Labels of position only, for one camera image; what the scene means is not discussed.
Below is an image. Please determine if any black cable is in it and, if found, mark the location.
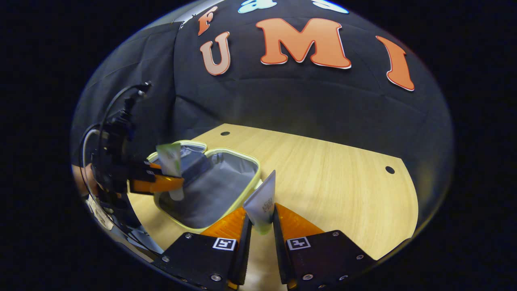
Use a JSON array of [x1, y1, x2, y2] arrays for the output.
[[97, 81, 153, 162]]

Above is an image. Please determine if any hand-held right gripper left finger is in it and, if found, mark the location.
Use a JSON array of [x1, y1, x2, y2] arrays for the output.
[[151, 206, 253, 291]]

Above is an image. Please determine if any cream suitcase with grey lining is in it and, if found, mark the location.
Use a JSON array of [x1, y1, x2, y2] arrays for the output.
[[146, 139, 263, 235]]

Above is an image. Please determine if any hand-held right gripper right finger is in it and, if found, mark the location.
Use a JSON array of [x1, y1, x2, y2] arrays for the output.
[[273, 203, 376, 290]]

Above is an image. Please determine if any green white skincare tube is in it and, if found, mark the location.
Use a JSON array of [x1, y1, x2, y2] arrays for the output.
[[156, 143, 185, 201]]

